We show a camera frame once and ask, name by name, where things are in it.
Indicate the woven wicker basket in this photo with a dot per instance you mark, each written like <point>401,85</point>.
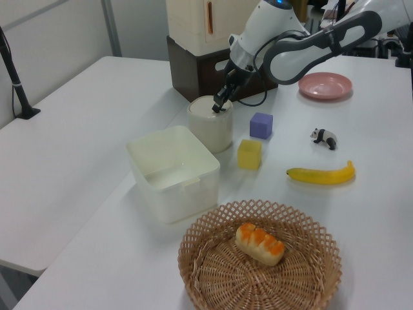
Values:
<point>226,277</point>

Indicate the yellow toy banana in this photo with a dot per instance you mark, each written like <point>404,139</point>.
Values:
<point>322,176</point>

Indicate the yellow foam cube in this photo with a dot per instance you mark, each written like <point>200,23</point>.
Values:
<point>249,155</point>

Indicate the black electronics box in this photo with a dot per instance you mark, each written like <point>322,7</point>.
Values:
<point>366,50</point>

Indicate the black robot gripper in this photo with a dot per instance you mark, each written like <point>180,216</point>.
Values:
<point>238,79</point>

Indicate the toy panda figure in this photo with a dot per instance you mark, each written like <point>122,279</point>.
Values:
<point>326,137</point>

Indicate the black desk clamp mount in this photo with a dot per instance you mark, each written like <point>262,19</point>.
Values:
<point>403,56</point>

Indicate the black computer keyboard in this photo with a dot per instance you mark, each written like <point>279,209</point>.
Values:
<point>402,32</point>

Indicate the toy bread loaf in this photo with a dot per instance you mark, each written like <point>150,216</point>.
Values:
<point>259,244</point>

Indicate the pink flat box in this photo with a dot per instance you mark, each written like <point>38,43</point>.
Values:
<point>330,13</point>

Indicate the brown drawer box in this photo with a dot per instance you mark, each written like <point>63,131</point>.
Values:
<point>193,74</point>

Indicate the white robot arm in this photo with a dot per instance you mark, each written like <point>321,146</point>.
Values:
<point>309,48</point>

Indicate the grey partition frame post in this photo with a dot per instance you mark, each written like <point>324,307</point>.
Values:
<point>112,29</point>

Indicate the cream dustbin with flip lid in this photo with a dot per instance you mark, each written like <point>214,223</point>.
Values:
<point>209,129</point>

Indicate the purple foam cube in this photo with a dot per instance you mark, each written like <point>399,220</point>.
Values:
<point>260,126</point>

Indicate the pink plastic plate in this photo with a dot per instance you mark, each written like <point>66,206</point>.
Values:
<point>326,86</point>

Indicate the white plastic storage box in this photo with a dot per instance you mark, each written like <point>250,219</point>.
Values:
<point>174,174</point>

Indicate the black camera stand pole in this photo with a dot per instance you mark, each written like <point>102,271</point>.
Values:
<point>16,87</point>

